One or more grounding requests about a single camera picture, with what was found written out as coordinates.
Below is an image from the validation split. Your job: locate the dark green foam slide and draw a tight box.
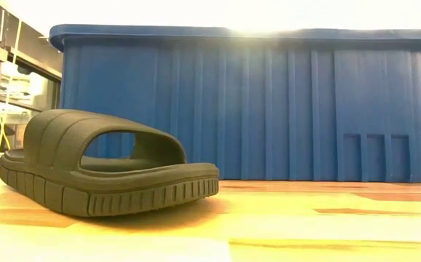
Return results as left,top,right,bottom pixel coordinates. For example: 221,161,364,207
0,108,220,218

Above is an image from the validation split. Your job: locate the blue ribbed plastic bin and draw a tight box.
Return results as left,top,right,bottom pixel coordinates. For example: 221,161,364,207
48,23,421,183

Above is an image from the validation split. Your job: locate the dark framed glass window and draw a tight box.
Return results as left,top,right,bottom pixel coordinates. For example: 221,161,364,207
0,61,63,154

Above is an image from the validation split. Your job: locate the grey metal frame beam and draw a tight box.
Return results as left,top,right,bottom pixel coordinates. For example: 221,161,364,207
0,0,64,82

